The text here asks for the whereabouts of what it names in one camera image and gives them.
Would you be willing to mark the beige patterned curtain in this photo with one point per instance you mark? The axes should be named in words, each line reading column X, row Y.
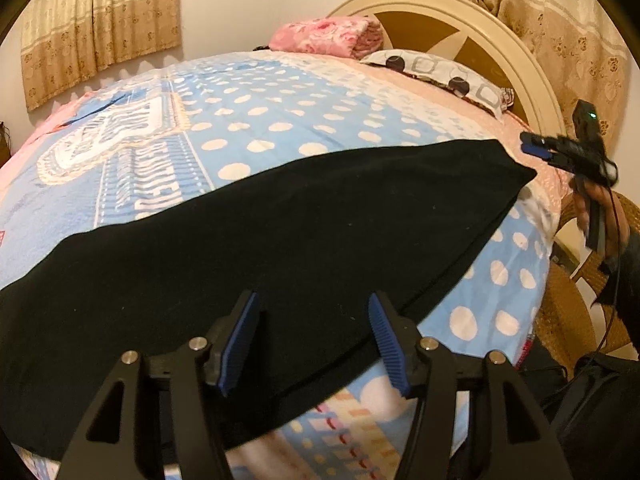
column 100, row 20
column 565, row 25

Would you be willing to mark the white patterned pillow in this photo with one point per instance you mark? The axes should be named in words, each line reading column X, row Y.
column 430, row 67

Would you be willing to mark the blue pink printed bed sheet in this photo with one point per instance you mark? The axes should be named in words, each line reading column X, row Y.
column 300, row 110

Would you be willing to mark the black pants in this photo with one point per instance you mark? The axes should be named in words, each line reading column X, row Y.
column 275, row 240

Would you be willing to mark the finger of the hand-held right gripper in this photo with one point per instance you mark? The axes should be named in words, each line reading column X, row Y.
column 542, row 139
column 535, row 151

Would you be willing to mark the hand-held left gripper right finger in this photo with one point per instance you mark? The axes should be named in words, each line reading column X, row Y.
column 390, row 345

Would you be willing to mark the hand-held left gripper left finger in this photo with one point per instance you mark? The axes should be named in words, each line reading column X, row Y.
column 239, row 345

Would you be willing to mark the person's right hand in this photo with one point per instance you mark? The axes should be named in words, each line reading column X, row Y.
column 617, row 225

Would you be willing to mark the person's right forearm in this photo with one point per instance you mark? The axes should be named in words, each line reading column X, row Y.
column 625, row 275

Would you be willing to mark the pink floral folded blanket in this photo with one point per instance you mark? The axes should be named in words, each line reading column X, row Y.
column 325, row 35

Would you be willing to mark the cream wooden headboard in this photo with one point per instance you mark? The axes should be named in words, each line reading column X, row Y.
column 450, row 2

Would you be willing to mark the wicker chair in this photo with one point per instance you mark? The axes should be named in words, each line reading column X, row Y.
column 565, row 320

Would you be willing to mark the black bag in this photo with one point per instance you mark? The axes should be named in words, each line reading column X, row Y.
column 600, row 410

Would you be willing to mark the small black object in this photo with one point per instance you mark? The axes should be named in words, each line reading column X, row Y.
column 261, row 48

